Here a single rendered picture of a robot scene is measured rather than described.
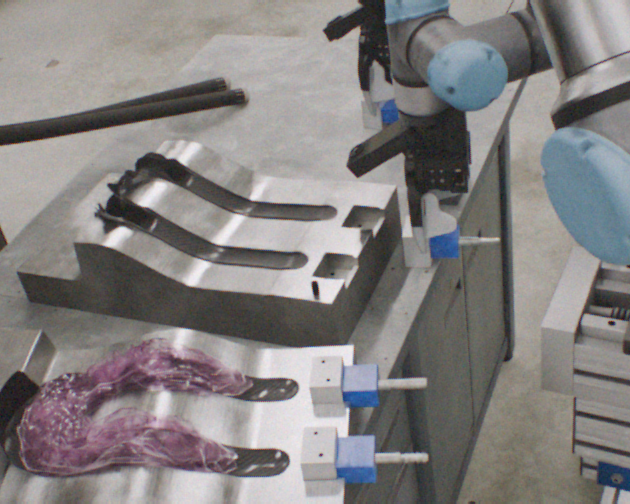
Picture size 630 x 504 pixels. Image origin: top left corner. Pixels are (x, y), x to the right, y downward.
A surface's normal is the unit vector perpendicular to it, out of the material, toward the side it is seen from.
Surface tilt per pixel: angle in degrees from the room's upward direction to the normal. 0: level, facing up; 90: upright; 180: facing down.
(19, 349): 0
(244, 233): 1
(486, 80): 90
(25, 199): 0
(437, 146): 90
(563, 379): 90
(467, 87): 90
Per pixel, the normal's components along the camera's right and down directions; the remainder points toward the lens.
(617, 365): -0.43, 0.60
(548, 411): -0.14, -0.79
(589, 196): -0.88, 0.43
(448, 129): -0.19, 0.62
